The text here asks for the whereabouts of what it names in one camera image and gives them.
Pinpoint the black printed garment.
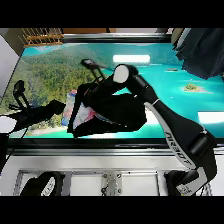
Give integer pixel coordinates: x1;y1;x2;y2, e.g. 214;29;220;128
61;83;148;139

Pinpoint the wooden rack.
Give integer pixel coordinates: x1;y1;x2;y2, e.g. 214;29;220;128
21;27;65;47

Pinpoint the dark blue garment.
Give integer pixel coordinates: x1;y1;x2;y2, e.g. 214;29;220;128
173;27;224;80

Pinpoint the silver frame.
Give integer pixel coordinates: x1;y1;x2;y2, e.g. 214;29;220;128
0;147;224;197

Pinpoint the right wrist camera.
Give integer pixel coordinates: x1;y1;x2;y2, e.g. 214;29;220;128
80;58;107;83

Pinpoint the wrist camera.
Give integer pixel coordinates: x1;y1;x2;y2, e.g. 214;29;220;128
9;79;32;111
80;58;107;83

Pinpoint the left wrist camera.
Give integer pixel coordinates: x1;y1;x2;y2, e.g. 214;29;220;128
9;79;32;111

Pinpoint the black cable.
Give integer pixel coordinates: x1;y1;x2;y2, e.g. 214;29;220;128
5;127;29;159

